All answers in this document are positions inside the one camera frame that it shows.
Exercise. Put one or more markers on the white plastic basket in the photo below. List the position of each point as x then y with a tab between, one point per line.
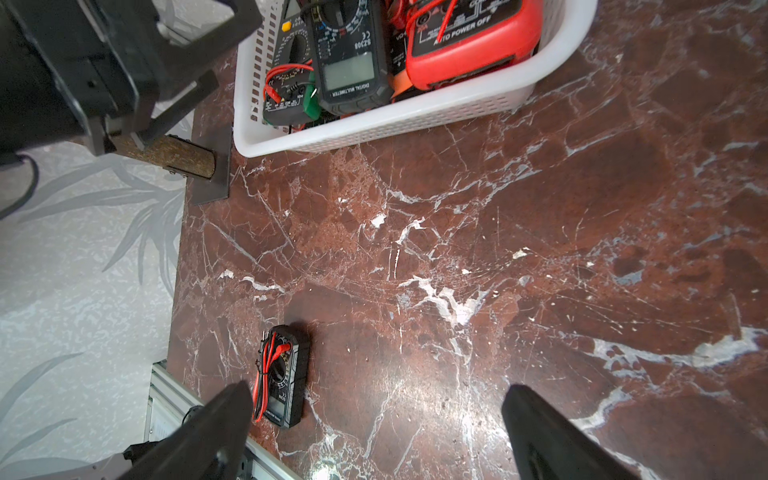
565	26

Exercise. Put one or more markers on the small black multimeter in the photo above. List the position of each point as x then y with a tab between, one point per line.
280	384

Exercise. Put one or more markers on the dark grey green multimeter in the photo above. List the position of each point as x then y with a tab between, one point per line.
350	45

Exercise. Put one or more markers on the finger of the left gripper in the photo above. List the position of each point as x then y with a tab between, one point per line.
186	103
170	63

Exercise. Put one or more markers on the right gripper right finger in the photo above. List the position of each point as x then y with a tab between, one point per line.
546	445

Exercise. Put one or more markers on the black metal tree base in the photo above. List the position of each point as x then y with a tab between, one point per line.
217	187

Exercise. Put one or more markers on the pink cherry blossom tree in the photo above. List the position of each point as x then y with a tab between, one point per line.
170	153

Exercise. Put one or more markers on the large red multimeter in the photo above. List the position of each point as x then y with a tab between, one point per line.
448	41

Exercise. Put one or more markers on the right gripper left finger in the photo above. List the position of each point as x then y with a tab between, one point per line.
208	446

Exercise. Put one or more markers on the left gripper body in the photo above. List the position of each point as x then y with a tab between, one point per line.
75	69

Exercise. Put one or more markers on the orange multimeter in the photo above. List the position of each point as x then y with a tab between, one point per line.
398	52

